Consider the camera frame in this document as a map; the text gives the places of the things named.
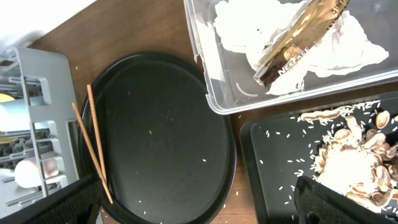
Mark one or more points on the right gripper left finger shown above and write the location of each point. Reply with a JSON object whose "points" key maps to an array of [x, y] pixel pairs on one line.
{"points": [[78, 202]]}

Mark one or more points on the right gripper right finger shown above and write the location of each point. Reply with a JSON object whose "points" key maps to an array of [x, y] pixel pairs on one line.
{"points": [[316, 203]]}

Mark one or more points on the pink plastic cup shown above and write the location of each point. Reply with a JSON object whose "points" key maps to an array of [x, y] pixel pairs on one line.
{"points": [[27, 171]]}

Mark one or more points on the wooden chopstick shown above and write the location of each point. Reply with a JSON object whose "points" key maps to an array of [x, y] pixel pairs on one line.
{"points": [[92, 153], [96, 129]]}

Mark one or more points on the food scraps pile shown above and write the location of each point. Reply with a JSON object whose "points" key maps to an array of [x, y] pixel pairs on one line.
{"points": [[355, 158]]}

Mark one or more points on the gold foil wrapper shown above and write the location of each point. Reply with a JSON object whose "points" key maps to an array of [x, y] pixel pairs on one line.
{"points": [[312, 21]]}

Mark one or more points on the white paper napkin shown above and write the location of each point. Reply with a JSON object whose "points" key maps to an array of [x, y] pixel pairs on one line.
{"points": [[250, 27]]}

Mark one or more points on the blue plastic cup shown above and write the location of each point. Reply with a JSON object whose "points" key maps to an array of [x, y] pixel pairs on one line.
{"points": [[14, 116]]}

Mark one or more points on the yellow bowl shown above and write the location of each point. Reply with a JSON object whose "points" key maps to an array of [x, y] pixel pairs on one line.
{"points": [[5, 98]]}

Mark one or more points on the grey dishwasher rack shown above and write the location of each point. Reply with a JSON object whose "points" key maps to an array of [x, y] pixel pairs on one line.
{"points": [[44, 81]]}

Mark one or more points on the black rectangular tray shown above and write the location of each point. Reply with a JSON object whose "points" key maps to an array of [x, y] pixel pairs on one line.
{"points": [[276, 150]]}

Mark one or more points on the clear plastic bin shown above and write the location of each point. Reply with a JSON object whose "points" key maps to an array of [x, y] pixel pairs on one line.
{"points": [[230, 78]]}

